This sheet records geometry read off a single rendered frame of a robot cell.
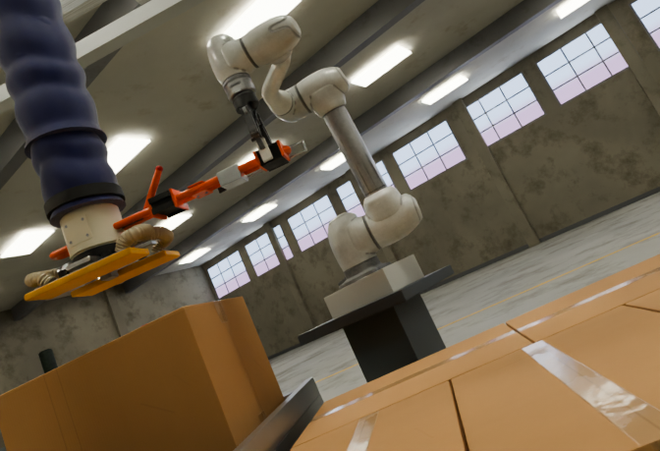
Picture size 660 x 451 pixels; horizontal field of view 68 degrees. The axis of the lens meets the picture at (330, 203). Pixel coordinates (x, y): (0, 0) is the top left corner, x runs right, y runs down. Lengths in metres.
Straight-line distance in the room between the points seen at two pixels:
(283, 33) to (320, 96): 0.54
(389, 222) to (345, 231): 0.18
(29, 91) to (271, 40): 0.75
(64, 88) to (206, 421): 1.07
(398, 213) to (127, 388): 1.12
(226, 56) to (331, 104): 0.59
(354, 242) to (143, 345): 0.93
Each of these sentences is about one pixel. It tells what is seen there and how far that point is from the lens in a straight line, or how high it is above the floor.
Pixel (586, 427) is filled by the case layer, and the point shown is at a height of 0.54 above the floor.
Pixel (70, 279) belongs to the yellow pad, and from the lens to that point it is 1.54.
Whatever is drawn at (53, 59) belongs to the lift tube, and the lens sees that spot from 1.82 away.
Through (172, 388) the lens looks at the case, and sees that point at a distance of 1.35.
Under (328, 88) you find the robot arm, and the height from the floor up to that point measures 1.57.
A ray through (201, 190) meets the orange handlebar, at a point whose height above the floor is 1.26.
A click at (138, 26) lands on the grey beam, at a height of 3.10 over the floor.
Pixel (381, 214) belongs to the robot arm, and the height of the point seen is 1.04.
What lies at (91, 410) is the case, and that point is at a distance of 1.48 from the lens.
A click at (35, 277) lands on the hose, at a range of 1.64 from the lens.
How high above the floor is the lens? 0.79
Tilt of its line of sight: 11 degrees up
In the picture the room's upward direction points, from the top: 25 degrees counter-clockwise
